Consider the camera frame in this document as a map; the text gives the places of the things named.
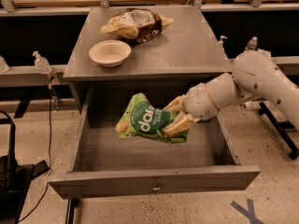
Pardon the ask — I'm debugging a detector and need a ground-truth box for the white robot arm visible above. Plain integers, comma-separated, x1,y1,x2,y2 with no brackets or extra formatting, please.
163,51,299,136

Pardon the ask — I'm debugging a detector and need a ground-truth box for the open grey top drawer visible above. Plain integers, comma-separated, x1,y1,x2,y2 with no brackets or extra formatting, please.
50,84,260,199

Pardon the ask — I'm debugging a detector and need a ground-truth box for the black stand base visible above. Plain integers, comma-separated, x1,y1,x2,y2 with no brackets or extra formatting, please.
0,111,50,224

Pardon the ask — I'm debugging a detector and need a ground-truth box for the grey cabinet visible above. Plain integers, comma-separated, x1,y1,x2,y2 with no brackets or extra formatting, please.
64,6,232,106

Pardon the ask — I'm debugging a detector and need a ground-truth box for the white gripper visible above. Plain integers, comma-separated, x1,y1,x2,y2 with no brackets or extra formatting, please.
163,83,219,136

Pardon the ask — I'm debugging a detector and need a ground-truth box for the yellow brown chip bag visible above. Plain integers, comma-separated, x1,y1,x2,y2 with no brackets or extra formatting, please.
100,8,174,44

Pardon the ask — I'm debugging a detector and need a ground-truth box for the clear plastic bottle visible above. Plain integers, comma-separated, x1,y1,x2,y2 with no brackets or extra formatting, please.
245,36,258,51

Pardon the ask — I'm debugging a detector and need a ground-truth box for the green rice chip bag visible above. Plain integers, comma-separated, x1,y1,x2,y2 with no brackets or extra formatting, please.
115,93,188,144

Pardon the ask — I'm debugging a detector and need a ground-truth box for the clear sanitizer pump bottle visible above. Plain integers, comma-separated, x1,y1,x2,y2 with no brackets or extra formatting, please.
33,50,52,75

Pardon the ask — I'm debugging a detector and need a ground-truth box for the black metal stand leg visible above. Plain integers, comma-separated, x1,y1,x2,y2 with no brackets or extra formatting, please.
258,102,299,160

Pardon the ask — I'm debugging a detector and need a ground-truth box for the white paper bowl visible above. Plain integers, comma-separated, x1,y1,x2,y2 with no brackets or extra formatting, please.
89,40,131,67

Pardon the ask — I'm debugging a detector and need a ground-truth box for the small white pump bottle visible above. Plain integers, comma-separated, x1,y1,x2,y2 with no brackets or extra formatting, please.
218,35,228,50

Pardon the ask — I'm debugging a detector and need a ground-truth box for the clear bottle at left edge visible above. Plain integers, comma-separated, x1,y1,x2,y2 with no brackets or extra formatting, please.
0,56,9,73

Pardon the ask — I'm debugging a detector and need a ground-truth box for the black cable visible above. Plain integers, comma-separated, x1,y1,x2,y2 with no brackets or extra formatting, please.
18,83,54,224

